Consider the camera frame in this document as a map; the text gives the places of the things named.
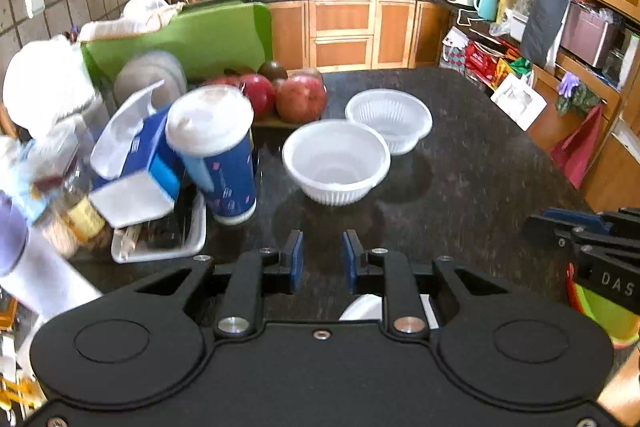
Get green cutting board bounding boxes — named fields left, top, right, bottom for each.
left=81, top=2, right=274, bottom=82

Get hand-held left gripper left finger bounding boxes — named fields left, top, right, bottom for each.
left=132, top=229, right=306, bottom=341

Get blue paper cup white lid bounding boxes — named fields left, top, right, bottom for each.
left=165, top=85, right=258, bottom=226

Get white cloth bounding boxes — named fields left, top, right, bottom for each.
left=77, top=0, right=183, bottom=42

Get grey round lid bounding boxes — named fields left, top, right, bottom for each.
left=114, top=51, right=188, bottom=108

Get white picture box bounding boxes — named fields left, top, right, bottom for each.
left=490, top=73, right=547, bottom=131

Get red cloth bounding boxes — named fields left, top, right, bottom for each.
left=549, top=104, right=605, bottom=190

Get blue white tissue box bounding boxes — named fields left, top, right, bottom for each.
left=89, top=79, right=186, bottom=228

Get white plastic bag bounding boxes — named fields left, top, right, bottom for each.
left=2, top=34, right=96, bottom=135

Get clear plastic container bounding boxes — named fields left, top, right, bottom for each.
left=30, top=117, right=113, bottom=258

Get white tray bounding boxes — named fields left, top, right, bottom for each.
left=111, top=192, right=207, bottom=264

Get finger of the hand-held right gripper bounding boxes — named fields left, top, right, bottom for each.
left=522, top=214, right=640, bottom=258
left=544, top=207, right=640, bottom=234

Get wooden base cabinets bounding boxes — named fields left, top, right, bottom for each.
left=267, top=0, right=453, bottom=72

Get teal kettle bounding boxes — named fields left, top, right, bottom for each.
left=473, top=0, right=500, bottom=22

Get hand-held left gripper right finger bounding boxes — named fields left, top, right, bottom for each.
left=341, top=229, right=507, bottom=341

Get red printed shopping bag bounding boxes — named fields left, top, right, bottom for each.
left=442, top=27, right=533, bottom=90

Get red apple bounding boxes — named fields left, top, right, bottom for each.
left=239, top=73, right=277, bottom=118
left=276, top=75, right=328, bottom=124

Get brown fruit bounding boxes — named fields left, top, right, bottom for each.
left=257, top=61, right=289, bottom=82

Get pink appliance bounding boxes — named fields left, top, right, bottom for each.
left=560, top=2, right=623, bottom=68

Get purple glove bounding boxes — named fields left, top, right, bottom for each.
left=556, top=72, right=581, bottom=98

